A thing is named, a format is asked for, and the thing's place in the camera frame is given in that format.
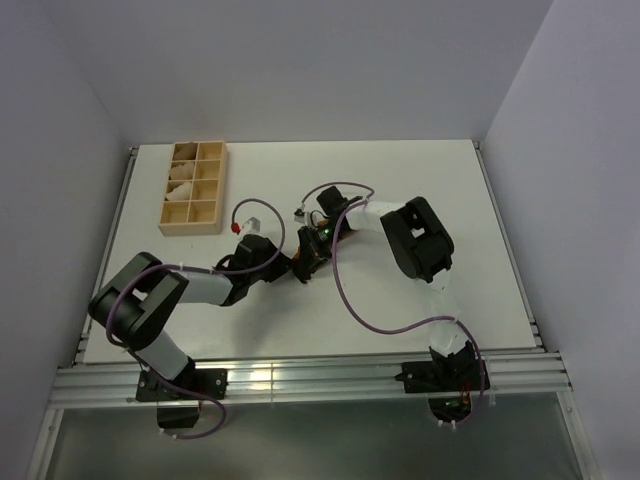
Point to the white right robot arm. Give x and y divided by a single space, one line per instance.
420 245

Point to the cream rolled sock middle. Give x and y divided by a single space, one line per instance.
182 171

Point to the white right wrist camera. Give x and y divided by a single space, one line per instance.
300 214

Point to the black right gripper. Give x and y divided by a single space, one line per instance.
312 255

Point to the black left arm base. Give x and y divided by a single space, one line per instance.
179 401

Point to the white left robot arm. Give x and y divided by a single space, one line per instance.
136 304

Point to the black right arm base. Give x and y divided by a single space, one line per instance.
456 379

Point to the mustard yellow striped sock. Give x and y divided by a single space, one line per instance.
315 243

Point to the wooden compartment organizer box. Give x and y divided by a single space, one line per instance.
202 214

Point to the cream rolled sock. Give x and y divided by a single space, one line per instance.
182 171
181 192
185 152

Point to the cream rolled sock top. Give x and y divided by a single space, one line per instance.
185 152

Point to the cream rolled sock lower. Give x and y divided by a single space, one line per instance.
181 192

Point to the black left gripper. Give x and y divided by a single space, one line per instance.
282 266

